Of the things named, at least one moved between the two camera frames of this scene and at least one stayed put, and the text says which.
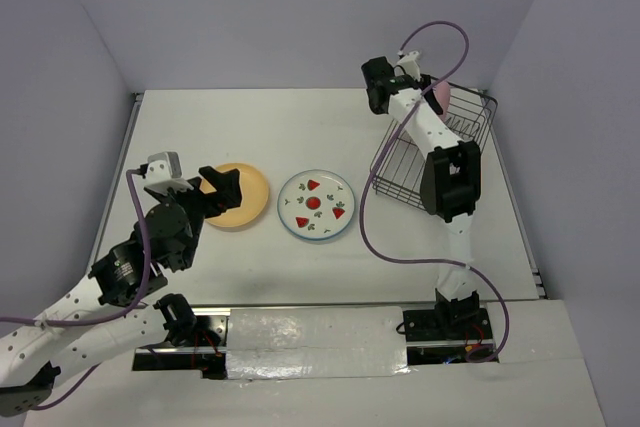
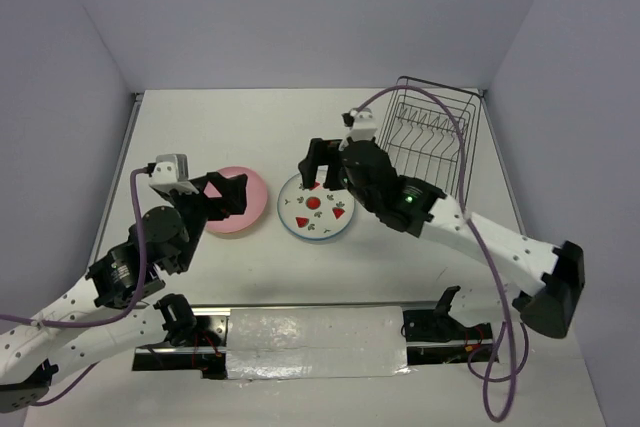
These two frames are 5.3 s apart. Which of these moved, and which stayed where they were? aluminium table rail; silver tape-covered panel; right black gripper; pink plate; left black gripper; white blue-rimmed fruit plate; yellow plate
Moved: pink plate; right black gripper; yellow plate
Stayed: silver tape-covered panel; white blue-rimmed fruit plate; left black gripper; aluminium table rail
